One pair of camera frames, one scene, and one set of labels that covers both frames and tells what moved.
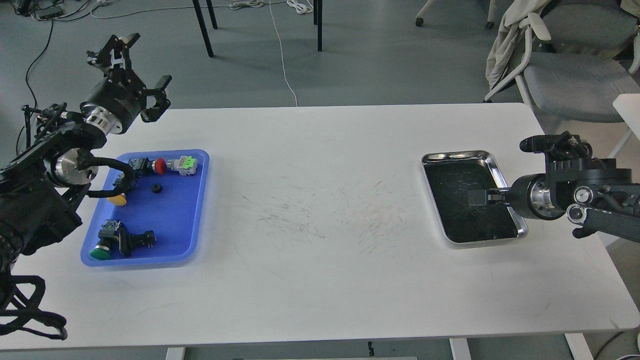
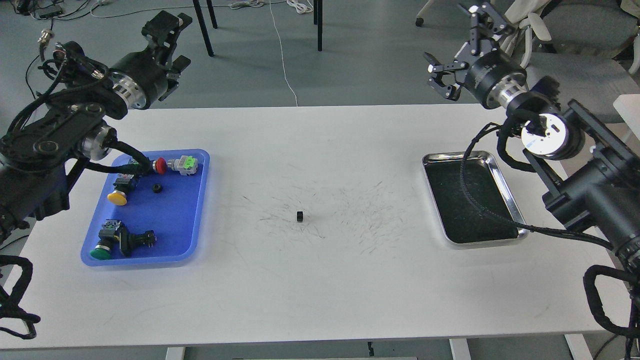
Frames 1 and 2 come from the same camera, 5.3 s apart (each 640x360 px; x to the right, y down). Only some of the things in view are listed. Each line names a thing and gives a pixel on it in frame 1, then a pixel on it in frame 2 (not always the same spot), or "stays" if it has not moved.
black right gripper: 545,196 to 493,77
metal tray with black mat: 458,183 stays
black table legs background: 318,16 stays
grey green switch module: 186,165 stays
